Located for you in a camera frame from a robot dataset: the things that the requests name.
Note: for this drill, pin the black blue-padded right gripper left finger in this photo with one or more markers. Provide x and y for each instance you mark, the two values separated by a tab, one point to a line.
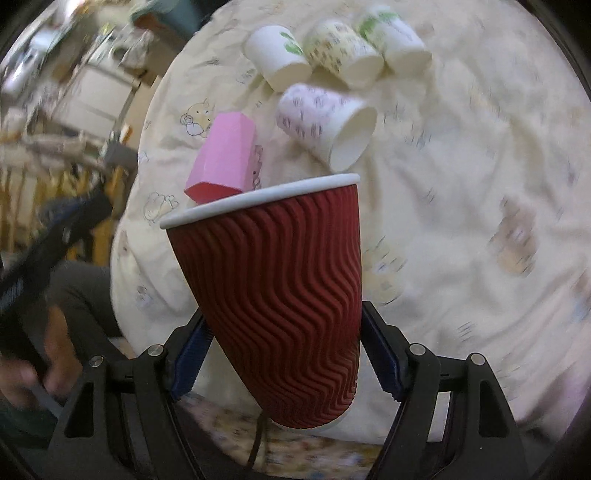
120	421

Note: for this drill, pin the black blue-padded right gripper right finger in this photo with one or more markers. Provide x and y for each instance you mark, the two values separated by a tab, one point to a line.
453	421

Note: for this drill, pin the red ripple paper cup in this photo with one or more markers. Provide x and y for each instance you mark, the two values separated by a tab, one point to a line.
277	273

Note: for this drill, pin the white cup purple print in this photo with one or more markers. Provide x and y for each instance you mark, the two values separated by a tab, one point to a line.
334	127

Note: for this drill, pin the white cup green leaf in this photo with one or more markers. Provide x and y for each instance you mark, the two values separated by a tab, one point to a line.
277	56

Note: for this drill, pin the white cup green plant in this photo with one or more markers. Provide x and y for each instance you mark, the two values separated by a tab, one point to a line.
404	51

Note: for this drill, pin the white cup yellow pattern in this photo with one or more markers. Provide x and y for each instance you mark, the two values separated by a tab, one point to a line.
336	47

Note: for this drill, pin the person's left hand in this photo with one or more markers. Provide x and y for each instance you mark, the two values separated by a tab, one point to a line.
19	376

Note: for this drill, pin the white kitchen cabinet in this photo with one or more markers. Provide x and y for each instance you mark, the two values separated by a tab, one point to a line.
95	101

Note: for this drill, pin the pink paper box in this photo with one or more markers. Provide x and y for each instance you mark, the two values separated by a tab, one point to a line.
228	163

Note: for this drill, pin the cream cartoon bear duvet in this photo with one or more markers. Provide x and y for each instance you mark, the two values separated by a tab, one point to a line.
474	193

